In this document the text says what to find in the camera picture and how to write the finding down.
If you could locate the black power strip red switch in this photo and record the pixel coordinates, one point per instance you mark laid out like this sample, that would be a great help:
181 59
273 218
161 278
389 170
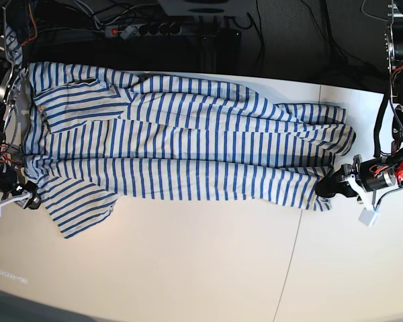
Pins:
126 32

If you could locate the grey box under table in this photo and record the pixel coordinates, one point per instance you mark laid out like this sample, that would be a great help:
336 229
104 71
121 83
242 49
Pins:
230 8

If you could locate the blue white striped T-shirt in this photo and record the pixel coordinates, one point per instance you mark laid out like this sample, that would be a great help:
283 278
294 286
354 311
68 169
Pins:
97 133

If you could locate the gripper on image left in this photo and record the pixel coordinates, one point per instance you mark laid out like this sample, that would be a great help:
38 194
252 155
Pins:
12 183

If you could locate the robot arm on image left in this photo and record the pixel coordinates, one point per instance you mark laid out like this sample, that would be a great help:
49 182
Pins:
17 29

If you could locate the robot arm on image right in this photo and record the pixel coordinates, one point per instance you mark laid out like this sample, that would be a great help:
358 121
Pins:
393 94

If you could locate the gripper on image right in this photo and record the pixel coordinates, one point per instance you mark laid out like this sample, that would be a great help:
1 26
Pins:
373 175

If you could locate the aluminium profile stand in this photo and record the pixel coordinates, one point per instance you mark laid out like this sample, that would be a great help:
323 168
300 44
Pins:
218 52

